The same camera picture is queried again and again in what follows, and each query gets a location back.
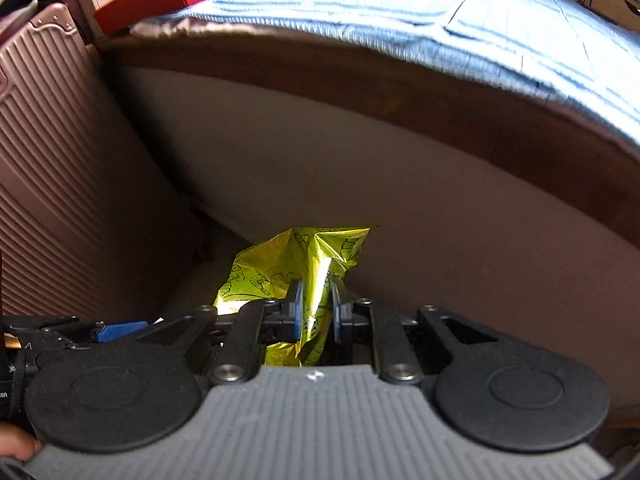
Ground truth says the pink ribbed suitcase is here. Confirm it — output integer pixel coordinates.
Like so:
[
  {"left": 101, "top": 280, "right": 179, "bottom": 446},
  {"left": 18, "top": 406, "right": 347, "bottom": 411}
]
[{"left": 0, "top": 2, "right": 208, "bottom": 318}]

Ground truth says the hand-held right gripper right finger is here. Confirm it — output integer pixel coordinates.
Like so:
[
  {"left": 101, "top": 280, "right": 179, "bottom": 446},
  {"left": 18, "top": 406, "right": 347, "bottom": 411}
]
[{"left": 330, "top": 282, "right": 507, "bottom": 386}]

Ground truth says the blue checked blanket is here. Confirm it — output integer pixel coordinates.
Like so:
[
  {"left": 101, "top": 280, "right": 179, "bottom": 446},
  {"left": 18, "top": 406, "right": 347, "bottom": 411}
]
[{"left": 132, "top": 0, "right": 640, "bottom": 136}]

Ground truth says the person's left hand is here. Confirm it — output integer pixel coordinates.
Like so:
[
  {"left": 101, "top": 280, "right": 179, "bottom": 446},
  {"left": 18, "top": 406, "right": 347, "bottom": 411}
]
[{"left": 0, "top": 422, "right": 43, "bottom": 462}]

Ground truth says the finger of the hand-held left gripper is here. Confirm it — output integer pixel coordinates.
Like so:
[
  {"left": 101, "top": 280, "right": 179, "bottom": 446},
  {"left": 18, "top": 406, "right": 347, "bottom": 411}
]
[
  {"left": 41, "top": 321, "right": 153, "bottom": 352},
  {"left": 0, "top": 315, "right": 82, "bottom": 333}
]

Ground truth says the wooden drawer organizer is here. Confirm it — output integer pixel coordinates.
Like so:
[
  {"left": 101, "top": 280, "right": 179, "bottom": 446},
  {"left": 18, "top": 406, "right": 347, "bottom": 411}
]
[{"left": 587, "top": 0, "right": 640, "bottom": 33}]

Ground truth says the yellow green snack bag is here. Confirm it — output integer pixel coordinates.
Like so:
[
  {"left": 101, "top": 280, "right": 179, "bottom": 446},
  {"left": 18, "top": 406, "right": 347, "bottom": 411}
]
[{"left": 212, "top": 226, "right": 372, "bottom": 368}]

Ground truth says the grey satin sheet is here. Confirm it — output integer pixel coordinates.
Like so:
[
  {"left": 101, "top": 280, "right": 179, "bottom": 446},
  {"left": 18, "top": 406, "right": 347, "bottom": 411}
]
[{"left": 131, "top": 16, "right": 281, "bottom": 40}]

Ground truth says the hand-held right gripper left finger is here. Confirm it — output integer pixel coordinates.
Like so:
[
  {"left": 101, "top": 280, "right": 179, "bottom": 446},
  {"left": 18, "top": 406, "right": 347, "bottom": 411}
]
[{"left": 135, "top": 280, "right": 305, "bottom": 386}]

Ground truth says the wooden bed frame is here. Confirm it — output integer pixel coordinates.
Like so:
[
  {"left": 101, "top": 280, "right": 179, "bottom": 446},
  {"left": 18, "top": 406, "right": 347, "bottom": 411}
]
[{"left": 95, "top": 30, "right": 640, "bottom": 248}]

